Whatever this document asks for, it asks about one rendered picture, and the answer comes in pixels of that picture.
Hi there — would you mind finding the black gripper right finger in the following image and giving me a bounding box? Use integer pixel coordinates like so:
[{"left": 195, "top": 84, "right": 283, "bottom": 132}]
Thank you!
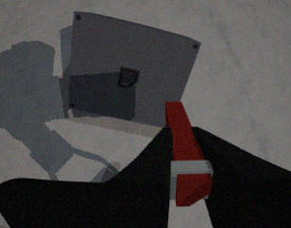
[{"left": 191, "top": 126, "right": 291, "bottom": 228}]

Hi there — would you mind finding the grey sloped panel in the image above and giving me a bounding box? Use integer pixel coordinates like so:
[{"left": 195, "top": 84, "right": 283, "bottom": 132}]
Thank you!
[{"left": 68, "top": 11, "right": 202, "bottom": 128}]

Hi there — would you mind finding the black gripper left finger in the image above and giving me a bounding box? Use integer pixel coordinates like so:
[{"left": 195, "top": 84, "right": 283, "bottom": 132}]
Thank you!
[{"left": 0, "top": 126, "right": 173, "bottom": 228}]

